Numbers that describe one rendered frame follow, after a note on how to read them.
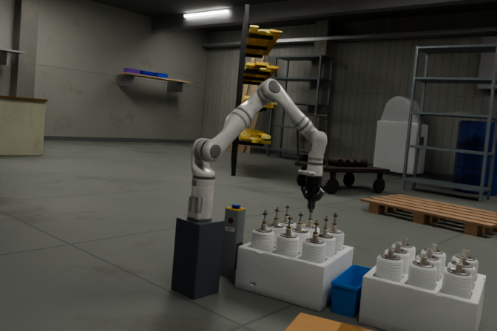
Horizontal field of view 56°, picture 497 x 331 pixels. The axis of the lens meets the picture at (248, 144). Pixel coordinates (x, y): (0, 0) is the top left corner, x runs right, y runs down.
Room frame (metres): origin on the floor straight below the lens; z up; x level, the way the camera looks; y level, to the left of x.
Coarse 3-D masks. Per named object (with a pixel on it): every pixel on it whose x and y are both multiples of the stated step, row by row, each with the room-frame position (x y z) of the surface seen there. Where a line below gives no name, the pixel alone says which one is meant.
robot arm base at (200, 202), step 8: (192, 184) 1.88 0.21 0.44; (200, 184) 1.85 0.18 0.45; (208, 184) 1.86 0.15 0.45; (192, 192) 1.87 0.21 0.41; (200, 192) 1.85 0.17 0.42; (208, 192) 1.86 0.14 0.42; (192, 200) 1.87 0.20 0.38; (200, 200) 1.85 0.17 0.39; (208, 200) 1.86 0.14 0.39; (192, 208) 1.87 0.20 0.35; (200, 208) 1.85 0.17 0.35; (208, 208) 1.87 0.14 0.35; (192, 216) 1.86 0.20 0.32; (200, 216) 1.85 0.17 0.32; (208, 216) 1.87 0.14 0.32
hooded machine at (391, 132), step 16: (400, 96) 7.62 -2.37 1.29; (384, 112) 7.74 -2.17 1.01; (400, 112) 7.58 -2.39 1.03; (384, 128) 7.69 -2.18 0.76; (400, 128) 7.53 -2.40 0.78; (416, 128) 7.38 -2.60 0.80; (384, 144) 7.67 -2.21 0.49; (400, 144) 7.51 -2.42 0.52; (384, 160) 7.65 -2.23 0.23; (400, 160) 7.50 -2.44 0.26; (400, 176) 7.52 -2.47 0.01; (416, 176) 7.66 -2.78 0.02
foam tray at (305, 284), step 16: (240, 256) 1.97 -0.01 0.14; (256, 256) 1.93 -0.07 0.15; (272, 256) 1.90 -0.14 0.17; (288, 256) 1.89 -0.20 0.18; (336, 256) 1.95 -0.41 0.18; (352, 256) 2.12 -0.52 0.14; (240, 272) 1.97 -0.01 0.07; (256, 272) 1.93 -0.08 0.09; (272, 272) 1.89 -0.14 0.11; (288, 272) 1.86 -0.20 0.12; (304, 272) 1.83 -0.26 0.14; (320, 272) 1.80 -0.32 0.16; (336, 272) 1.92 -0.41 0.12; (240, 288) 1.96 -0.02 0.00; (256, 288) 1.93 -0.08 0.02; (272, 288) 1.89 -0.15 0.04; (288, 288) 1.86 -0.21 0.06; (304, 288) 1.82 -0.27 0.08; (320, 288) 1.79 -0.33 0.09; (304, 304) 1.82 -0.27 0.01; (320, 304) 1.79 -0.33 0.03
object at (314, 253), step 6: (306, 246) 1.86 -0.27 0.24; (312, 246) 1.85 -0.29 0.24; (318, 246) 1.85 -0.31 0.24; (324, 246) 1.86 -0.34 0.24; (306, 252) 1.86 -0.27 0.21; (312, 252) 1.85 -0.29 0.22; (318, 252) 1.85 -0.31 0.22; (324, 252) 1.87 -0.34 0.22; (306, 258) 1.86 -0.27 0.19; (312, 258) 1.85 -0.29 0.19; (318, 258) 1.85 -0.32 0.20; (324, 258) 1.87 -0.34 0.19
